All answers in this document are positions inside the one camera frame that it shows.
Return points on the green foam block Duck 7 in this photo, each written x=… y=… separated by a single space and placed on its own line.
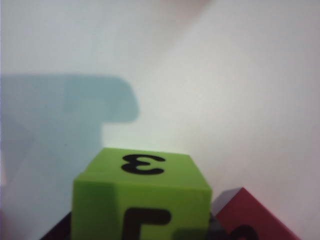
x=140 y=195

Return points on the large pink block 7 0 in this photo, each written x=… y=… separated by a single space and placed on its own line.
x=250 y=220

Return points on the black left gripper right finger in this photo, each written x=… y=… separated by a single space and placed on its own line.
x=216 y=228

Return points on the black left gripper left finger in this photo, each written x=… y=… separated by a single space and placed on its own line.
x=57 y=230

